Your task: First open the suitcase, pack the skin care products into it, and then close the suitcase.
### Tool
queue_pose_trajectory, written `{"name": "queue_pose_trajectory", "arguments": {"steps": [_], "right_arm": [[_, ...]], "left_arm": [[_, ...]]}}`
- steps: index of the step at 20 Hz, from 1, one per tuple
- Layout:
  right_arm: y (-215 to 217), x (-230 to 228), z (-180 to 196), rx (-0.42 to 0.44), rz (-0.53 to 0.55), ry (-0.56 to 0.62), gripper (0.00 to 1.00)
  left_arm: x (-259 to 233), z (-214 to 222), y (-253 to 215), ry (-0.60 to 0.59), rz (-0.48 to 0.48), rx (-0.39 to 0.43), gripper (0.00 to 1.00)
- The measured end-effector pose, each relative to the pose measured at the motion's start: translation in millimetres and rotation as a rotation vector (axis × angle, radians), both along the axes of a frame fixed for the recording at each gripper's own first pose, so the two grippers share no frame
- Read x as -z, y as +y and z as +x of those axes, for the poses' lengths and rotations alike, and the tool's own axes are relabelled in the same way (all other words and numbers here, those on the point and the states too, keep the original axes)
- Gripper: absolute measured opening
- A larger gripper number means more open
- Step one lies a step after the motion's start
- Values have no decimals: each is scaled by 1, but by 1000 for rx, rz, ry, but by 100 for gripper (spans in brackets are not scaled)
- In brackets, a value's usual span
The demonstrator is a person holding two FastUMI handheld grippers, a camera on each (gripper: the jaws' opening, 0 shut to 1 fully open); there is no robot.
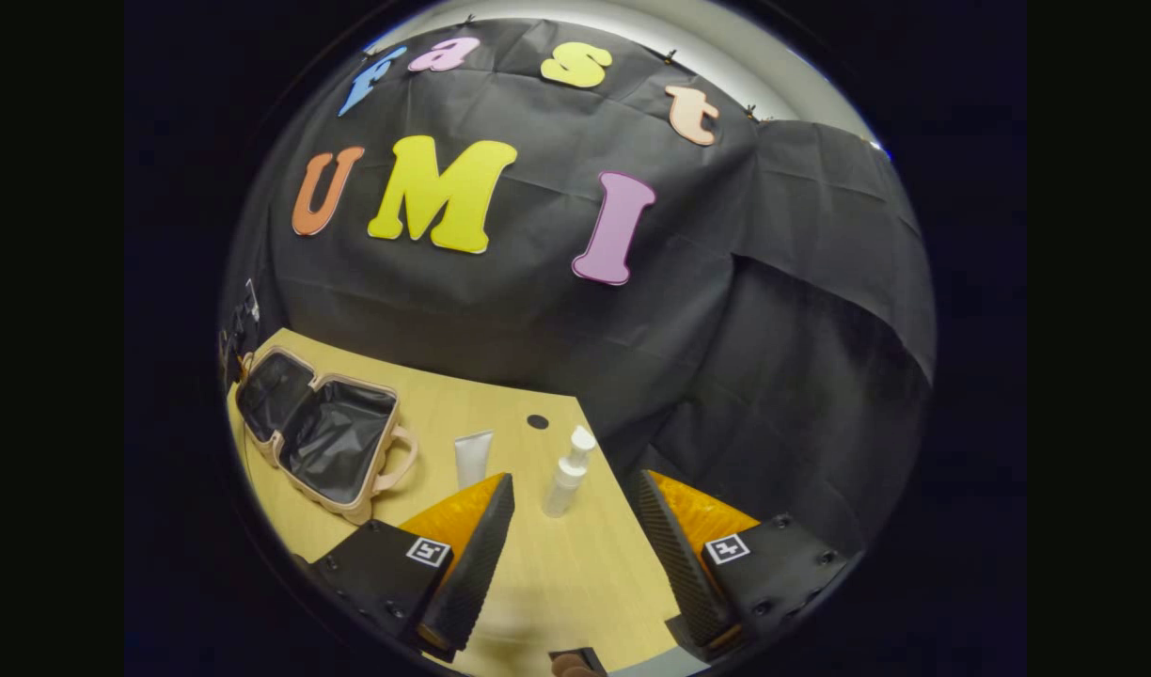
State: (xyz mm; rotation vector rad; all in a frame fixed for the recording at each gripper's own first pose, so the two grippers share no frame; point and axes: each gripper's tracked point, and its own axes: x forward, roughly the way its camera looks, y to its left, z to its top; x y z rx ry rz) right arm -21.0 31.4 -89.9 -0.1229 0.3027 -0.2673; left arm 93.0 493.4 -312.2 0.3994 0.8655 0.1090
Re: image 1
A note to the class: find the white squeeze tube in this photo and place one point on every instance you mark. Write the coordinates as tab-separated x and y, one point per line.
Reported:
472	456

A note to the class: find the black backdrop cloth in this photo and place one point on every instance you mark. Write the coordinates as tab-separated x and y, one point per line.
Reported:
632	357

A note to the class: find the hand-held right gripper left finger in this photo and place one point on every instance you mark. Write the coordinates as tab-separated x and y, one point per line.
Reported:
477	574

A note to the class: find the pink suitcase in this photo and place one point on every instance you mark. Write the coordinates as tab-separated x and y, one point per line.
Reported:
336	442

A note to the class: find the white spray bottle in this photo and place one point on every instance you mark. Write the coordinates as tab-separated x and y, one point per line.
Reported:
566	480

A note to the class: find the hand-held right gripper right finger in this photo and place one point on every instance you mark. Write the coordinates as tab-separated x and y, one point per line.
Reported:
688	574

